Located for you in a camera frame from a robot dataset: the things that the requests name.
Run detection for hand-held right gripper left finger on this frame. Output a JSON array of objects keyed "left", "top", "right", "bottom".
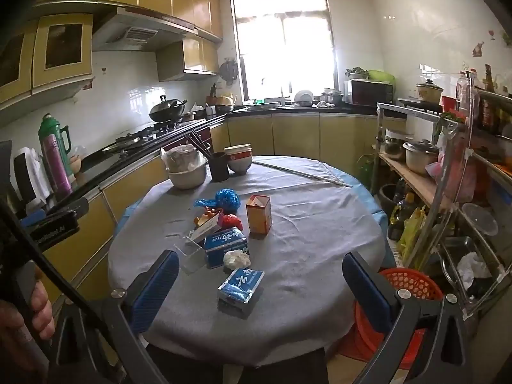
[{"left": 52, "top": 250, "right": 180, "bottom": 384}]

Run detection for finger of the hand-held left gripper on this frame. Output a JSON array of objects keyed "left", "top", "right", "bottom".
[
  {"left": 22, "top": 210, "right": 78, "bottom": 249},
  {"left": 21, "top": 198, "right": 89, "bottom": 228}
]

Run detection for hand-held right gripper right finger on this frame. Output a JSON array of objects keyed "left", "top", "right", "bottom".
[{"left": 342, "top": 251, "right": 468, "bottom": 384}]

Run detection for red plastic basket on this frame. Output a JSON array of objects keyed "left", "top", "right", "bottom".
[{"left": 354, "top": 268, "right": 446, "bottom": 369}]

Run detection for blue toothpaste box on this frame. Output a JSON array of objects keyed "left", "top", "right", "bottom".
[{"left": 203, "top": 228, "right": 249, "bottom": 269}]

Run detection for white paper ball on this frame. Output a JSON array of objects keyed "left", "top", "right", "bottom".
[{"left": 223, "top": 250, "right": 249, "bottom": 270}]

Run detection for blue white plastic packet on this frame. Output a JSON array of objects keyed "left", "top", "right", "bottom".
[{"left": 217, "top": 267, "right": 265, "bottom": 321}]

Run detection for blue mesh ball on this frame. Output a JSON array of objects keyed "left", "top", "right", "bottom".
[{"left": 195, "top": 188, "right": 241, "bottom": 213}]

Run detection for orange cardboard box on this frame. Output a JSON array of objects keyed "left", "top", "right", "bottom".
[{"left": 245, "top": 194, "right": 273, "bottom": 235}]

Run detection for person's left hand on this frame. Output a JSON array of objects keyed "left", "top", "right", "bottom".
[{"left": 0, "top": 271, "right": 57, "bottom": 371}]

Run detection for purple thermos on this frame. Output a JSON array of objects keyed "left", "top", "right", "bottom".
[{"left": 41, "top": 134, "right": 73, "bottom": 198}]

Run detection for clear plastic box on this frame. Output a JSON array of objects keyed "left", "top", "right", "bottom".
[{"left": 174, "top": 235, "right": 205, "bottom": 275}]

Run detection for white black appliance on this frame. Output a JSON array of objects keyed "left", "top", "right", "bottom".
[{"left": 14, "top": 148, "right": 51, "bottom": 209}]

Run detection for white red small box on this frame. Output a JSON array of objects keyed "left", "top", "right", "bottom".
[{"left": 188, "top": 212, "right": 225, "bottom": 243}]

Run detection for green thermos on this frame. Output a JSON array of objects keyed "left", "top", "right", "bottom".
[{"left": 38, "top": 113, "right": 76, "bottom": 177}]

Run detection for orange snack wrapper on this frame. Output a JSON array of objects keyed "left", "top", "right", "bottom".
[{"left": 194, "top": 207, "right": 222, "bottom": 225}]

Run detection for dark bucket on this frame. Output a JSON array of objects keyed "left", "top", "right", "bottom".
[{"left": 378, "top": 184, "right": 404, "bottom": 217}]

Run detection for steel tray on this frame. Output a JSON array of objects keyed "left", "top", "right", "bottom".
[{"left": 438, "top": 236, "right": 492, "bottom": 273}]

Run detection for gas stove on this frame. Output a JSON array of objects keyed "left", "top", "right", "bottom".
[{"left": 102, "top": 122, "right": 188, "bottom": 155}]

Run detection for red mesh ball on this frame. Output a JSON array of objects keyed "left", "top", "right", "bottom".
[{"left": 222, "top": 214, "right": 244, "bottom": 232}]

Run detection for blue table cover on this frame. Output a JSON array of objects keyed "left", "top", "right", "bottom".
[{"left": 114, "top": 168, "right": 390, "bottom": 235}]

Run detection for white plastic bag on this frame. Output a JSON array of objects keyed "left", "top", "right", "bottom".
[{"left": 456, "top": 251, "right": 492, "bottom": 281}]

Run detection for steel pot with plastic bag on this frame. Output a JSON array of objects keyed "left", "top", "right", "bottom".
[{"left": 160, "top": 144, "right": 209, "bottom": 190}]

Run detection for wooden shelf board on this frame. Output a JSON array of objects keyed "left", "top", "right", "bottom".
[{"left": 378, "top": 152, "right": 444, "bottom": 209}]

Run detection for green bottle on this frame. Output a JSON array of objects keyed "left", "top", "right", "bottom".
[{"left": 358, "top": 154, "right": 374, "bottom": 185}]

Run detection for clear plastic container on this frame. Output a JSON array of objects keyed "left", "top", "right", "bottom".
[{"left": 460, "top": 203, "right": 499, "bottom": 236}]

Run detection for thin metal rod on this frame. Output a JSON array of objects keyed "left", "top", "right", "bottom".
[{"left": 251, "top": 160, "right": 353, "bottom": 188}]

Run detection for black wok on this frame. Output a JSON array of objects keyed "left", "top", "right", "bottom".
[{"left": 149, "top": 95, "right": 188, "bottom": 123}]

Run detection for lidded steel cooking pot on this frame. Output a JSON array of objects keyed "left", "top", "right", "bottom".
[{"left": 402, "top": 139, "right": 441, "bottom": 174}]

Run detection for dark clay pot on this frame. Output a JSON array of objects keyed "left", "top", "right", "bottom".
[{"left": 384, "top": 138, "right": 404, "bottom": 160}]

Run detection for pink plastic bag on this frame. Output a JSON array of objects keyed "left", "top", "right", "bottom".
[{"left": 426, "top": 144, "right": 476, "bottom": 203}]

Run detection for bundle of black chopsticks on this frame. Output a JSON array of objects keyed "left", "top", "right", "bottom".
[{"left": 184, "top": 128, "right": 212, "bottom": 158}]

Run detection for white ceramic bowl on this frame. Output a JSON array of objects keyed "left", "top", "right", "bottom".
[{"left": 226, "top": 154, "right": 253, "bottom": 176}]

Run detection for yellow glass-door cabinet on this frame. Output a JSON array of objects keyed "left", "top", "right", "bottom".
[{"left": 0, "top": 13, "right": 94, "bottom": 105}]

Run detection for yellow kitchen base cabinets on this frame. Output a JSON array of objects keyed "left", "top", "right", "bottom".
[{"left": 40, "top": 104, "right": 409, "bottom": 313}]

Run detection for range hood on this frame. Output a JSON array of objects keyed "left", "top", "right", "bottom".
[{"left": 92, "top": 6, "right": 198, "bottom": 52}]

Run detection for microwave oven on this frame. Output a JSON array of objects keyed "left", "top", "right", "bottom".
[{"left": 344, "top": 79, "right": 395, "bottom": 107}]

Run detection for floral ceramic pot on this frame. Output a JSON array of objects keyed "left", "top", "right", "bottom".
[{"left": 416, "top": 79, "right": 444, "bottom": 102}]

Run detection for clear plastic bottle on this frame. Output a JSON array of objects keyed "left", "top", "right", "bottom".
[{"left": 456, "top": 70, "right": 481, "bottom": 118}]

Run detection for window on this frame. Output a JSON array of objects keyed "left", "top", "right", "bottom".
[{"left": 230, "top": 0, "right": 337, "bottom": 105}]

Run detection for steel wire rack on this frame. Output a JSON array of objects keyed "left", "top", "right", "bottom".
[{"left": 416, "top": 84, "right": 512, "bottom": 316}]

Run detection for white metal table frame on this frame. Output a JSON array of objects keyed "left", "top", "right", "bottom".
[{"left": 375, "top": 102, "right": 444, "bottom": 195}]

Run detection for small yellow wall cabinet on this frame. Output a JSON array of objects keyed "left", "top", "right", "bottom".
[{"left": 156, "top": 36, "right": 220, "bottom": 82}]

